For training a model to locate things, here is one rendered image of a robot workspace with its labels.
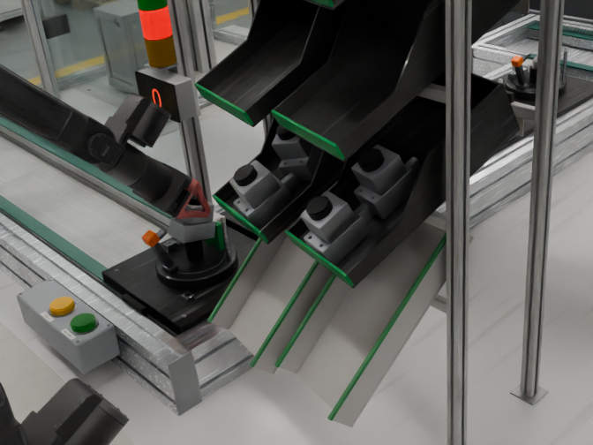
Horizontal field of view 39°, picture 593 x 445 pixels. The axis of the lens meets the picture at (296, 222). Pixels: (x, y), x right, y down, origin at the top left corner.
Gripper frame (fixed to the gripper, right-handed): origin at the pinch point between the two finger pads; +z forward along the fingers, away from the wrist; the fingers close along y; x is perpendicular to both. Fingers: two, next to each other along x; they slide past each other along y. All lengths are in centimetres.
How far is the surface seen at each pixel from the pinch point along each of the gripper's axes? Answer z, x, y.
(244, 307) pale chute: -0.5, 9.8, -21.4
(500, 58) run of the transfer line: 86, -77, 24
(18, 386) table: -6.0, 40.0, 8.9
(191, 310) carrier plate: 1.6, 14.7, -9.6
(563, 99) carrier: 72, -64, -7
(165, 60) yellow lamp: -8.5, -19.5, 16.8
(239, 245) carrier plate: 13.1, 1.7, 0.1
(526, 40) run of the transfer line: 104, -93, 33
